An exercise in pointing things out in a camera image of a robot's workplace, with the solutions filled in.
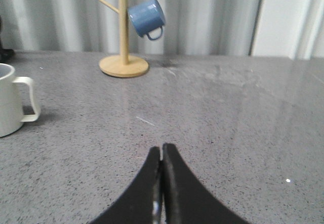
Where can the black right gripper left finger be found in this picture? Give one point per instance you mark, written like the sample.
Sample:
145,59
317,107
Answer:
141,201

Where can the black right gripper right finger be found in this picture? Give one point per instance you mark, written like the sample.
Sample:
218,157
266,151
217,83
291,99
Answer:
186,199

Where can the blue enamel mug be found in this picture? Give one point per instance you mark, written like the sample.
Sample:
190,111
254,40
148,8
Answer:
146,17

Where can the white HOME mug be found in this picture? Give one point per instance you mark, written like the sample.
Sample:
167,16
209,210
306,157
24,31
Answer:
12,116

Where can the wooden mug tree stand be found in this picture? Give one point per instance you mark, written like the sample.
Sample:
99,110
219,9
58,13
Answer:
123,65

